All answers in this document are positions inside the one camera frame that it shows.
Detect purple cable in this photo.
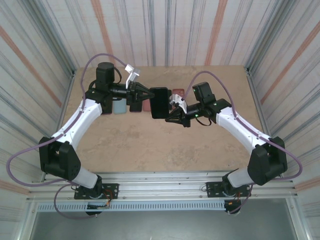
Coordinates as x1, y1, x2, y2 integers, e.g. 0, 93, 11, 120
186, 71, 303, 215
6, 53, 127, 220

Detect red phone case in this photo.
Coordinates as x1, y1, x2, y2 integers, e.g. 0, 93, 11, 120
142, 98, 153, 113

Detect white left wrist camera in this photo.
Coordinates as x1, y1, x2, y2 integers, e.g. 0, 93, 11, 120
124, 64, 141, 90

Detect black phone case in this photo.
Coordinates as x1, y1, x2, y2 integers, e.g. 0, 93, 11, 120
150, 86, 170, 120

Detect aluminium extrusion rail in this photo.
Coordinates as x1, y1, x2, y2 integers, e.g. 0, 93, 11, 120
26, 191, 300, 202
44, 171, 282, 180
29, 180, 295, 191

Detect light blue phone case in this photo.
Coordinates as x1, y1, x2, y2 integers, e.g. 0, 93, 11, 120
112, 97, 127, 115

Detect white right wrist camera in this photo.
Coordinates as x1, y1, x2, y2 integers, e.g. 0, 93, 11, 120
169, 94, 188, 114

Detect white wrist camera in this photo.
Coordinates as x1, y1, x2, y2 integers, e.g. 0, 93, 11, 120
124, 64, 141, 90
169, 94, 188, 114

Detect perforated grey cable tray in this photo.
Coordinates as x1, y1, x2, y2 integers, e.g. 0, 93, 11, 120
36, 201, 227, 213

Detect aluminium side rail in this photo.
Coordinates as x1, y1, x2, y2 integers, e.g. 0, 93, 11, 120
41, 69, 77, 182
245, 66, 283, 179

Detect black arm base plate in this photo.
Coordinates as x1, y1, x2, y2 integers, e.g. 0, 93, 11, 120
74, 183, 120, 200
205, 181, 252, 198

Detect black smartphone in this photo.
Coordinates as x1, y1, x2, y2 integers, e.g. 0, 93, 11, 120
151, 87, 169, 119
129, 101, 142, 113

